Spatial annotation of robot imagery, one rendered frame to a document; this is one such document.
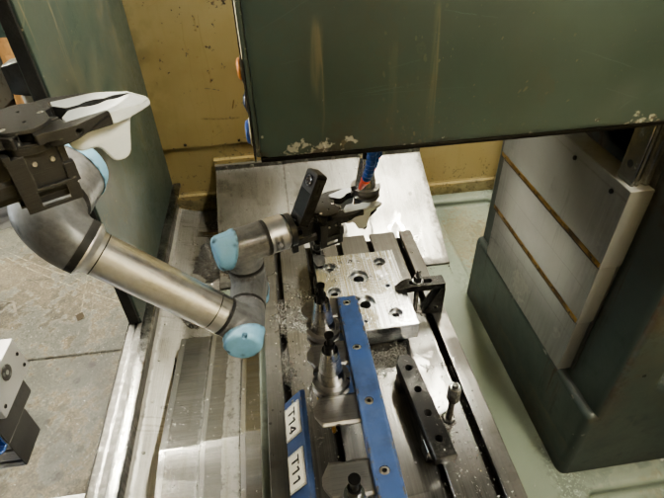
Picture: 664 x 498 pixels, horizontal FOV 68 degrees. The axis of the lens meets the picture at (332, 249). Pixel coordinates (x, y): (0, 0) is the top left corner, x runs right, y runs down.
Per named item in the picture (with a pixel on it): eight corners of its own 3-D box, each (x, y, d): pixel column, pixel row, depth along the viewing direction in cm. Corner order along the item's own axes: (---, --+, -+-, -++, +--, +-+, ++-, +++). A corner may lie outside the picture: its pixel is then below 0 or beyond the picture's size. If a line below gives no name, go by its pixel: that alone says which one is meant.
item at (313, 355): (308, 371, 83) (308, 368, 82) (305, 347, 87) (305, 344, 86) (349, 366, 83) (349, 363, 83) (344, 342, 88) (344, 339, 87)
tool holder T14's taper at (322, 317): (335, 335, 87) (334, 308, 82) (309, 335, 87) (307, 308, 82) (335, 317, 90) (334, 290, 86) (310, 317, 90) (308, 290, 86)
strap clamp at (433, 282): (394, 317, 133) (397, 277, 124) (391, 308, 136) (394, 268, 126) (442, 311, 134) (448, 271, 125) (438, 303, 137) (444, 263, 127)
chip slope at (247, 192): (218, 323, 171) (204, 268, 155) (224, 214, 223) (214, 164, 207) (463, 293, 179) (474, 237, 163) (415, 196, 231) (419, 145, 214)
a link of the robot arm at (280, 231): (258, 212, 100) (273, 233, 95) (278, 206, 102) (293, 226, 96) (262, 241, 105) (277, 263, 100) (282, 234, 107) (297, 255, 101)
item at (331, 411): (315, 430, 74) (315, 427, 74) (311, 400, 78) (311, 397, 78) (361, 423, 75) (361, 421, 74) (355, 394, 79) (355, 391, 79)
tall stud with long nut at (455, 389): (444, 426, 108) (451, 390, 100) (440, 415, 110) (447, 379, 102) (456, 424, 108) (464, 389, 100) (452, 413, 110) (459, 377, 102)
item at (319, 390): (349, 402, 79) (349, 393, 77) (311, 401, 79) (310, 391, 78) (350, 371, 84) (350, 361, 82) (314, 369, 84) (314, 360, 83)
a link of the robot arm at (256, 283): (232, 326, 102) (222, 289, 96) (236, 290, 111) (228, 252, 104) (270, 323, 103) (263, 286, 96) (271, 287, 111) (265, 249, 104)
